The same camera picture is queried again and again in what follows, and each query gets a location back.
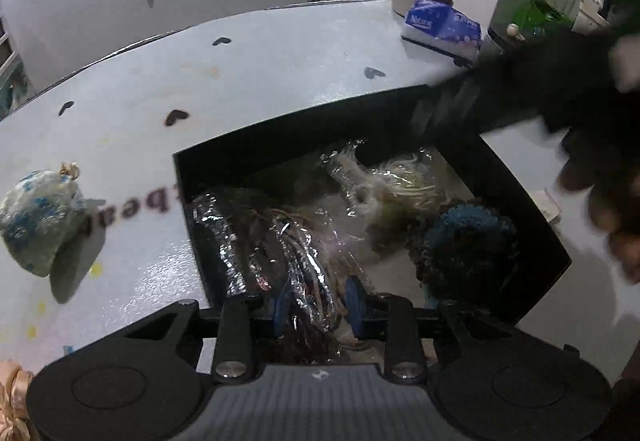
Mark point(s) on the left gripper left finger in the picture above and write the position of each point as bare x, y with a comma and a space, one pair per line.
249, 328

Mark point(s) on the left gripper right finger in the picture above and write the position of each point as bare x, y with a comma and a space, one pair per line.
397, 323

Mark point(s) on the dark blue crochet scrunchie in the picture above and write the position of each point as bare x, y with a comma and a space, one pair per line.
464, 252

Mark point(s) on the black storage box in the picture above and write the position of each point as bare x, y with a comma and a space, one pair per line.
338, 190

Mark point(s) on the peach satin bow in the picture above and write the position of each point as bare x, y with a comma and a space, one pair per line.
15, 423

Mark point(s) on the blue white knitted pouch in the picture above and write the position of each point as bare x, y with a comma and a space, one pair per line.
41, 214

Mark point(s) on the person's right hand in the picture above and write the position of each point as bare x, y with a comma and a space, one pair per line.
602, 151

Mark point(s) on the glass jar black lid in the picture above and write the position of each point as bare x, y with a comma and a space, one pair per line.
504, 37

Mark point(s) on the blue tissue pack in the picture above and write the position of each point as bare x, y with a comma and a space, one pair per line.
441, 27

